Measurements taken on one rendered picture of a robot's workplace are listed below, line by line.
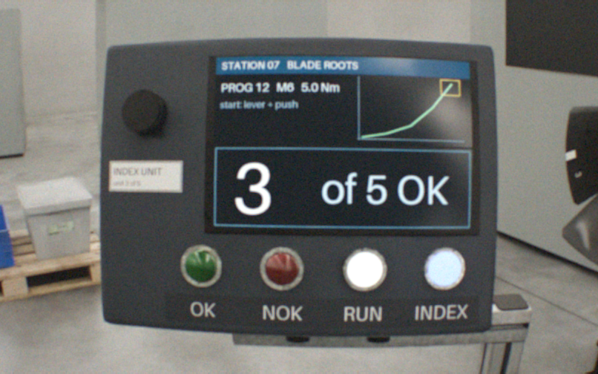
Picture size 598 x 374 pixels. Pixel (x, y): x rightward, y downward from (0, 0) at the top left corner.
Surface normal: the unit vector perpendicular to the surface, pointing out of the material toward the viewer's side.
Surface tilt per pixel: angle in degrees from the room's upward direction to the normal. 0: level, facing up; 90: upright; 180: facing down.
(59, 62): 90
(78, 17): 90
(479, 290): 75
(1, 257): 90
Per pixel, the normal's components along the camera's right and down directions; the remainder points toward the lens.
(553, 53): -0.90, 0.11
